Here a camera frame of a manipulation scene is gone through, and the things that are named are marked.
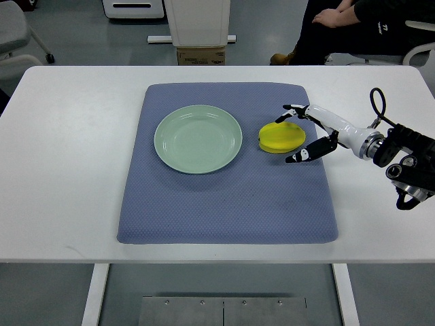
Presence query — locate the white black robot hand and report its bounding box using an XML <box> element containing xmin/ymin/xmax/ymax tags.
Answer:
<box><xmin>275</xmin><ymin>105</ymin><xmax>385</xmax><ymax>163</ymax></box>

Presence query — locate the yellow starfruit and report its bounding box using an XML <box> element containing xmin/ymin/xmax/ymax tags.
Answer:
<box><xmin>258</xmin><ymin>122</ymin><xmax>306</xmax><ymax>153</ymax></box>

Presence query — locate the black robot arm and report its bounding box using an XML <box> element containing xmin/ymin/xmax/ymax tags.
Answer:
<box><xmin>367</xmin><ymin>88</ymin><xmax>434</xmax><ymax>211</ymax></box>

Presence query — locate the light green plate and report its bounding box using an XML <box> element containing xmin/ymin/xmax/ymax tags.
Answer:
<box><xmin>154</xmin><ymin>105</ymin><xmax>243</xmax><ymax>175</ymax></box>

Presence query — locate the white office chair right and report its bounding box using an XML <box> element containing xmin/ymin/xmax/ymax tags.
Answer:
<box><xmin>320</xmin><ymin>20</ymin><xmax>434</xmax><ymax>63</ymax></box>

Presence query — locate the seated person in black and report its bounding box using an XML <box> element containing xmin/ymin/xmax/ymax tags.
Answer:
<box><xmin>271</xmin><ymin>1</ymin><xmax>434</xmax><ymax>65</ymax></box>

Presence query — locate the blue textured mat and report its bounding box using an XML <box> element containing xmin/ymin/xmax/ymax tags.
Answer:
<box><xmin>117</xmin><ymin>82</ymin><xmax>338</xmax><ymax>245</ymax></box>

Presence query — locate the white table right leg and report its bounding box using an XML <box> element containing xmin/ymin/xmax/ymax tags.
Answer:
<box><xmin>332</xmin><ymin>264</ymin><xmax>360</xmax><ymax>326</ymax></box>

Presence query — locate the white table leg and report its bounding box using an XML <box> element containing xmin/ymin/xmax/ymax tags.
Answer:
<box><xmin>332</xmin><ymin>264</ymin><xmax>360</xmax><ymax>326</ymax></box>
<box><xmin>82</xmin><ymin>264</ymin><xmax>109</xmax><ymax>326</ymax></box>

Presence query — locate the cardboard box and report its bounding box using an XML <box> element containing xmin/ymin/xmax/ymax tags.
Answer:
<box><xmin>177</xmin><ymin>46</ymin><xmax>226</xmax><ymax>66</ymax></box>

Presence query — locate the white appliance with slot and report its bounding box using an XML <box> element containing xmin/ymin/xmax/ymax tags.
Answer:
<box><xmin>102</xmin><ymin>0</ymin><xmax>164</xmax><ymax>19</ymax></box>

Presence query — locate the white table left leg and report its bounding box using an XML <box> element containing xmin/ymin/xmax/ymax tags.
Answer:
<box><xmin>82</xmin><ymin>264</ymin><xmax>109</xmax><ymax>326</ymax></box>

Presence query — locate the grey office chair left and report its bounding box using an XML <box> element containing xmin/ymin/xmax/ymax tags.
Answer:
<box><xmin>1</xmin><ymin>1</ymin><xmax>55</xmax><ymax>80</ymax></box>

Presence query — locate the white pedestal stand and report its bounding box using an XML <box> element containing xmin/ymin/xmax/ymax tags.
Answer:
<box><xmin>147</xmin><ymin>0</ymin><xmax>237</xmax><ymax>48</ymax></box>

